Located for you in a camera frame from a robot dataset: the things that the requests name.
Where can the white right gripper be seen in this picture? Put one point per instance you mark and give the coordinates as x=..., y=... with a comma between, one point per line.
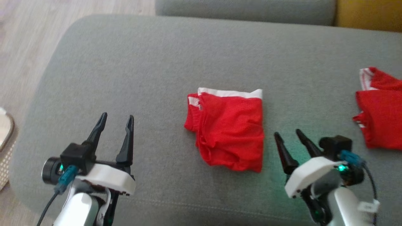
x=309, y=174

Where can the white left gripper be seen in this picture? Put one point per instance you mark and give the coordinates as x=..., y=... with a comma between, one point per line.
x=110, y=177

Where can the red shorts white waistband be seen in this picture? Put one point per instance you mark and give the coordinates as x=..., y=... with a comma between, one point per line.
x=232, y=135

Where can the red basketball jersey number 23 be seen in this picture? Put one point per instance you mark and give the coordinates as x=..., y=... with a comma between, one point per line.
x=383, y=113

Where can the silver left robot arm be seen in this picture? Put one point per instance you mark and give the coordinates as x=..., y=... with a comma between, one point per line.
x=78, y=210

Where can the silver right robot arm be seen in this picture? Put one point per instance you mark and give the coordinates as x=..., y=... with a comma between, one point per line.
x=345, y=204

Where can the beige woven laundry basket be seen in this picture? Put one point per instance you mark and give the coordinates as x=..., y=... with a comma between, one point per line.
x=5, y=157

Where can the grey fabric sofa seat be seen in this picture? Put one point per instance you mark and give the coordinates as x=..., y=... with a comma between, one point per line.
x=188, y=56

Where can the grey sofa back cushion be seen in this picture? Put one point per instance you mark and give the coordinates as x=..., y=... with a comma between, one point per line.
x=245, y=11

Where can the yellow cushion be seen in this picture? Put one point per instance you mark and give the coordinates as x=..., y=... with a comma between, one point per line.
x=370, y=14

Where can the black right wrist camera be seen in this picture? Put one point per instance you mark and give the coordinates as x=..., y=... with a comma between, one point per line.
x=334, y=146

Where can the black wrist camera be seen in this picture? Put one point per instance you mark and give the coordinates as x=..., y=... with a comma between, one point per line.
x=75, y=155
x=334, y=146

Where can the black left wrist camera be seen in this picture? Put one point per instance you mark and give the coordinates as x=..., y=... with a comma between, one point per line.
x=75, y=155

